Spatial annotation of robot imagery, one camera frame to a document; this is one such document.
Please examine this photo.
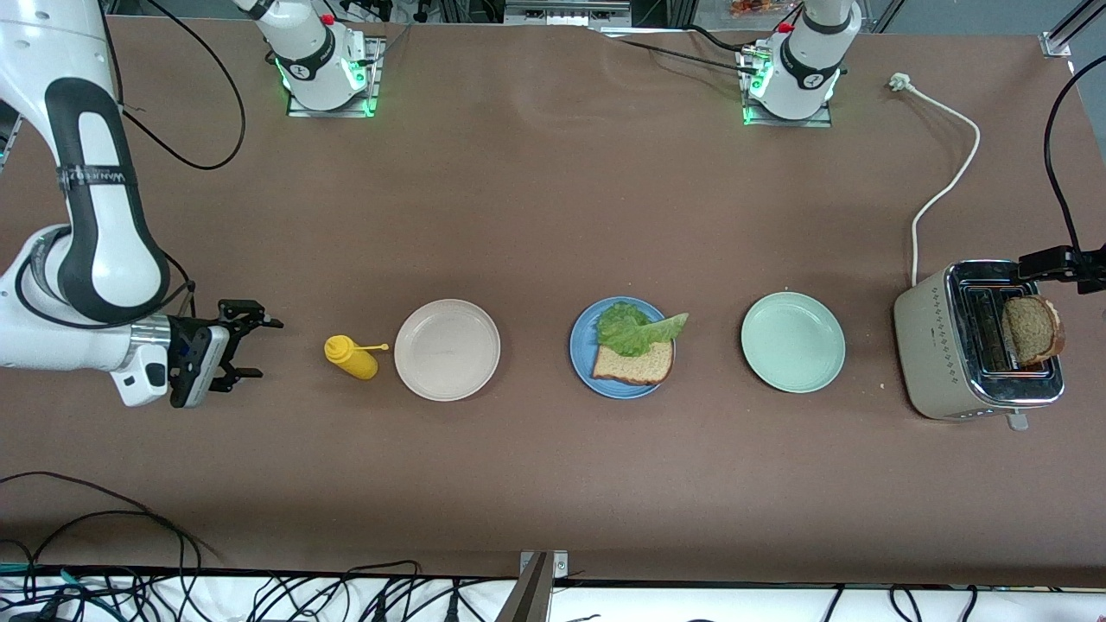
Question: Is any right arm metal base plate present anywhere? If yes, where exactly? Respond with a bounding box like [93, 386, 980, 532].
[287, 39, 385, 118]

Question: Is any aluminium frame profile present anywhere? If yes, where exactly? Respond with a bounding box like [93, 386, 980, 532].
[1041, 0, 1096, 57]

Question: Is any blue plate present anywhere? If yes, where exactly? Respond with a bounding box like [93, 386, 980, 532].
[569, 296, 677, 400]

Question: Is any teal cable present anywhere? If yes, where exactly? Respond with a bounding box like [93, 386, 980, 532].
[0, 562, 122, 619]

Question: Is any yellow mustard squeeze bottle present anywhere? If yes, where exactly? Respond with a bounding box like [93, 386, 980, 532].
[324, 335, 390, 381]

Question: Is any black base cable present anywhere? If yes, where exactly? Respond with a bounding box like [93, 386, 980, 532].
[596, 24, 761, 74]

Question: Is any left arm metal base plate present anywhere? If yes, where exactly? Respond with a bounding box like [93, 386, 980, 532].
[739, 48, 835, 129]

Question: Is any white toaster power cord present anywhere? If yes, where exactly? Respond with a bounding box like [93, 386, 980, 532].
[890, 73, 982, 288]

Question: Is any metal table edge bracket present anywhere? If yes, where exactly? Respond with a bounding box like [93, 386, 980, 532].
[497, 550, 571, 622]

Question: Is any long black looped cable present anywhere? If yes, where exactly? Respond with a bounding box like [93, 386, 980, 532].
[0, 471, 221, 606]

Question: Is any green lettuce leaf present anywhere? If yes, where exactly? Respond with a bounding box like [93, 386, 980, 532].
[594, 300, 690, 359]

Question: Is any beige chrome toaster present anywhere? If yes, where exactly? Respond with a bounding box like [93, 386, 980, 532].
[894, 259, 1065, 431]

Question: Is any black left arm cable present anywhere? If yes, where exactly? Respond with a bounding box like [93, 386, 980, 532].
[1044, 56, 1106, 253]

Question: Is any grey metal box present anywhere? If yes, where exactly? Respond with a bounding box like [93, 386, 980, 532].
[504, 0, 632, 27]

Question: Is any brown bread slice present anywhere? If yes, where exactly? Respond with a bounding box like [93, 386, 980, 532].
[1001, 295, 1065, 365]
[592, 340, 675, 386]

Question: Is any light green plate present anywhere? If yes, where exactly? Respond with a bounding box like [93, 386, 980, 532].
[741, 291, 846, 394]

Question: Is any beige plate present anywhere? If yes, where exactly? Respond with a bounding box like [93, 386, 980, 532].
[394, 299, 501, 403]

